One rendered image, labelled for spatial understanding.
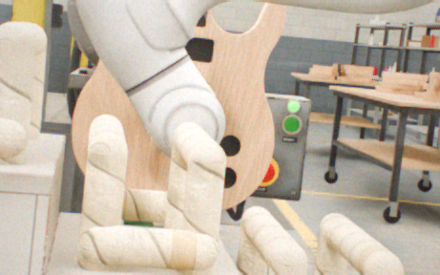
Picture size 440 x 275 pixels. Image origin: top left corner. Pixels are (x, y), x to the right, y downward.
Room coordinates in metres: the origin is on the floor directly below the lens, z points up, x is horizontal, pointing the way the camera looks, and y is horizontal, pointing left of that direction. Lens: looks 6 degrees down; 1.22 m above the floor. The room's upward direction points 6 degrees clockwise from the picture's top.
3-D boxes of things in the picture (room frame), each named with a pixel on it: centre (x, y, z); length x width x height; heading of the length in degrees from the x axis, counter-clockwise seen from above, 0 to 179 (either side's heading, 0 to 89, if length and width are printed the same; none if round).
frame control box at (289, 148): (1.96, -0.05, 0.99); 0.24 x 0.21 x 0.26; 5
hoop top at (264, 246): (0.89, -0.05, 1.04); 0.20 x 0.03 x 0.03; 8
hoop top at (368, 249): (0.90, -0.14, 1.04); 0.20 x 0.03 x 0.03; 8
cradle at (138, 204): (0.96, 0.08, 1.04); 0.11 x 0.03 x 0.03; 99
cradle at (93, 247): (0.78, 0.05, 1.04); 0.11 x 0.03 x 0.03; 99
